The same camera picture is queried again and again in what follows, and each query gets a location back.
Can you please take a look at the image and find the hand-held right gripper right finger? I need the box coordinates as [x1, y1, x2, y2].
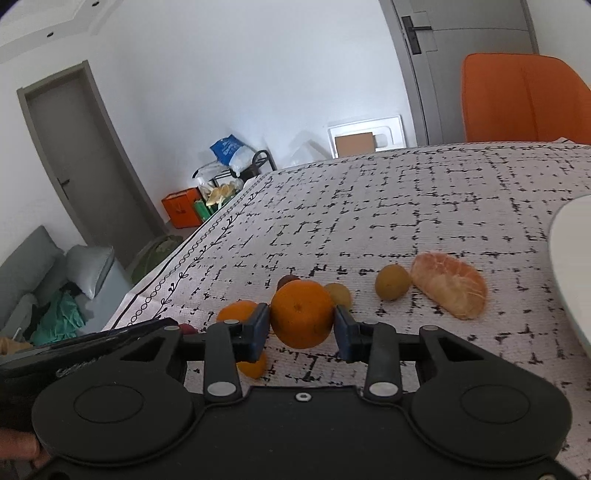
[335, 305, 500, 400]

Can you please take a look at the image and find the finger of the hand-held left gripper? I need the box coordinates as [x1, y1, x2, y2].
[99, 318, 180, 334]

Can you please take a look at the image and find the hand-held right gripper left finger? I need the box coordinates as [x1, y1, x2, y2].
[108, 302, 271, 400]

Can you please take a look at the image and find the brown kiwi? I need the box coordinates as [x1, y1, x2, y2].
[323, 282, 353, 310]
[375, 263, 411, 302]

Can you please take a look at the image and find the large orange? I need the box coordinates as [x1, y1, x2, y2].
[270, 279, 335, 350]

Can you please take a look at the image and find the peeled grapefruit segment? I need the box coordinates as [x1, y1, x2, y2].
[410, 251, 488, 320]

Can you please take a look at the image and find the white plate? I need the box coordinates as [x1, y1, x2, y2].
[548, 194, 591, 352]

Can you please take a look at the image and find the person's left hand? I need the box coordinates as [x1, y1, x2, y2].
[0, 428, 51, 468]

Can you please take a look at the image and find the teal cloth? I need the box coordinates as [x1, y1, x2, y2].
[32, 290, 88, 347]

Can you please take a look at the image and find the green bag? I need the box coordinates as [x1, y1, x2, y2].
[130, 234, 184, 284]

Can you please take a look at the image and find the grey cushion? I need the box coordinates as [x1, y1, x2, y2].
[65, 244, 116, 300]

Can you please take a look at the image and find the grey sofa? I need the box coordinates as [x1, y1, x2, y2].
[0, 225, 134, 356]

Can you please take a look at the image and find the orange box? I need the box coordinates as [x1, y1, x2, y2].
[161, 188, 204, 230]

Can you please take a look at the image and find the white black patterned tablecloth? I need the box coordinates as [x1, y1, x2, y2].
[99, 141, 591, 480]

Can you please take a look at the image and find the yellow plastic bag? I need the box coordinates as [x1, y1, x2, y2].
[205, 182, 244, 207]

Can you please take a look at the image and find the black metal cart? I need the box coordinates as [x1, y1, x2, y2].
[193, 150, 278, 204]

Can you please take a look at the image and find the blue plastic bag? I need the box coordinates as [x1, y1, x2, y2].
[210, 134, 256, 178]

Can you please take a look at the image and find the brown cardboard sheet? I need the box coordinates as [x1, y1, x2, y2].
[335, 131, 376, 158]

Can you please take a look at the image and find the white foam board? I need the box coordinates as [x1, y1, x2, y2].
[327, 115, 406, 159]

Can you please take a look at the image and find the orange chair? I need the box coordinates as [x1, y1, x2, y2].
[461, 53, 591, 144]

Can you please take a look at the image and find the grey door with black lock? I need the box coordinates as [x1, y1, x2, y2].
[379, 0, 541, 146]

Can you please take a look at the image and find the grey door with dark frame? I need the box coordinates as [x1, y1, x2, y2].
[17, 60, 167, 266]

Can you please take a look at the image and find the black door handle lock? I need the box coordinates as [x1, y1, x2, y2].
[401, 16, 433, 55]

